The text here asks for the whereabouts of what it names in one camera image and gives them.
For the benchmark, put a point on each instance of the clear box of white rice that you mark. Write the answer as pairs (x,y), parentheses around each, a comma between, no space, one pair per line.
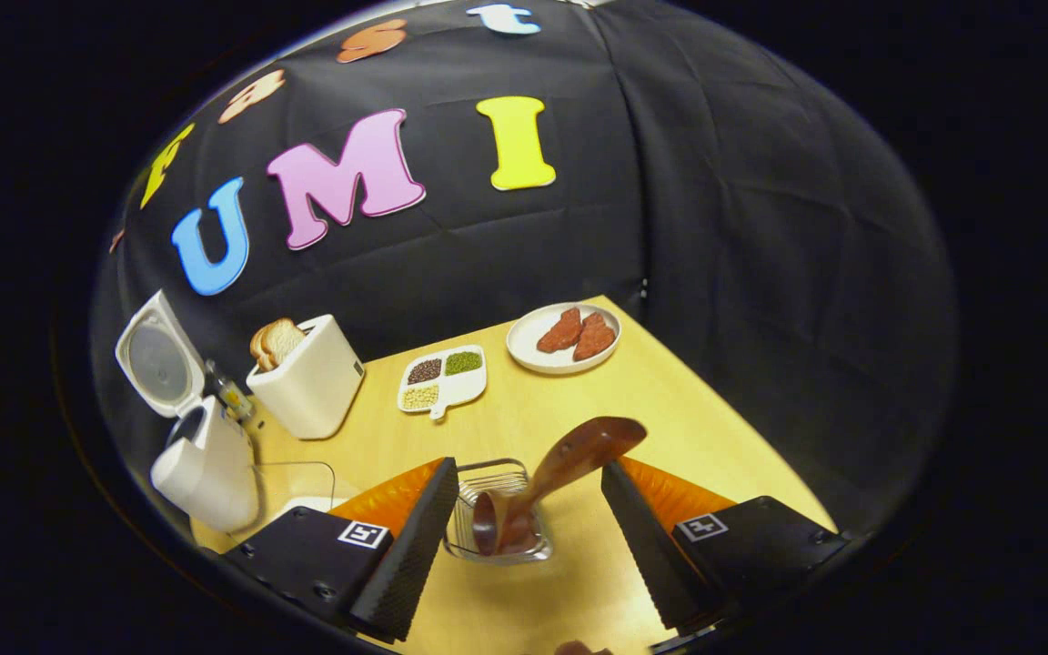
(306,500)

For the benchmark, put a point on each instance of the white round plate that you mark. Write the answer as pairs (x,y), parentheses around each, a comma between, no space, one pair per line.
(529,350)

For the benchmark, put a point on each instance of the small glass bottle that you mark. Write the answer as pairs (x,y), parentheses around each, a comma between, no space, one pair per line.
(231,396)

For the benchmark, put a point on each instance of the red meat piece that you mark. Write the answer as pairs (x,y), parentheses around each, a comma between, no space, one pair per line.
(560,330)
(595,337)

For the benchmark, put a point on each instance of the copper clip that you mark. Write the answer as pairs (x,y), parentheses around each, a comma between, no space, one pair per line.
(116,240)

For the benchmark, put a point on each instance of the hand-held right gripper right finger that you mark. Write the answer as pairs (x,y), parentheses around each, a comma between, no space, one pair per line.
(647,555)

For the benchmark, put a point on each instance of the white rice cooker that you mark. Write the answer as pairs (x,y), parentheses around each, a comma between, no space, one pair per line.
(206,473)

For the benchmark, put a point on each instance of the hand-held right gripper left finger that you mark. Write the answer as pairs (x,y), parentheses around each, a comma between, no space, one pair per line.
(410,555)

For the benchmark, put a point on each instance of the white toaster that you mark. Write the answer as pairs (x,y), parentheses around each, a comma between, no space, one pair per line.
(315,391)

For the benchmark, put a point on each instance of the bread slice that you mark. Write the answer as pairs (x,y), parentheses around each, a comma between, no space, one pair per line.
(285,341)
(258,350)

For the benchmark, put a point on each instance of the white divided bean dish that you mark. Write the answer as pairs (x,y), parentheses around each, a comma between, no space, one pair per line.
(465,389)

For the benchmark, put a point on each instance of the brown wooden spoon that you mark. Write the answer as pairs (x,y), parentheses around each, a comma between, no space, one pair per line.
(579,455)

